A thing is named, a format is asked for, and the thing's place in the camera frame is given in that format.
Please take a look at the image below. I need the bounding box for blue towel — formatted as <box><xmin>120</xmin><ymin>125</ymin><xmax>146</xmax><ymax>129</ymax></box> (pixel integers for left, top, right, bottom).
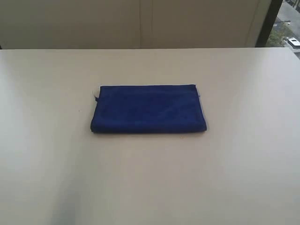
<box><xmin>90</xmin><ymin>84</ymin><xmax>207</xmax><ymax>134</ymax></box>

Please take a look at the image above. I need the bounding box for white car outside window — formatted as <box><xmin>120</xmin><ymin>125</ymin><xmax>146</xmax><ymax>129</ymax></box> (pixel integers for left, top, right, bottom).
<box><xmin>284</xmin><ymin>37</ymin><xmax>300</xmax><ymax>52</ymax></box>

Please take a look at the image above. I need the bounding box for black window frame post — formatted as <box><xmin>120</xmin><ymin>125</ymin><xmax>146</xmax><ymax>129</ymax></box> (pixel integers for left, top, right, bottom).
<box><xmin>255</xmin><ymin>0</ymin><xmax>283</xmax><ymax>47</ymax></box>

